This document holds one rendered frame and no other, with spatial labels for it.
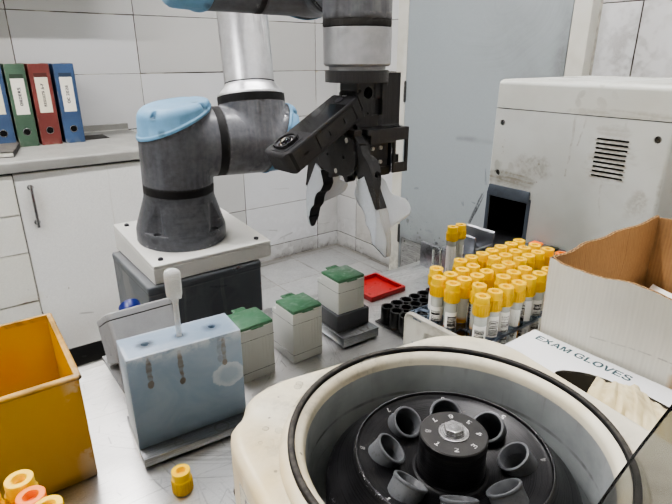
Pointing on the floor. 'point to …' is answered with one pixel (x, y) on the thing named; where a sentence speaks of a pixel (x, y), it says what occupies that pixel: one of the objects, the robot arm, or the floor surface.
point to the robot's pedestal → (196, 288)
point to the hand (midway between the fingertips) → (341, 242)
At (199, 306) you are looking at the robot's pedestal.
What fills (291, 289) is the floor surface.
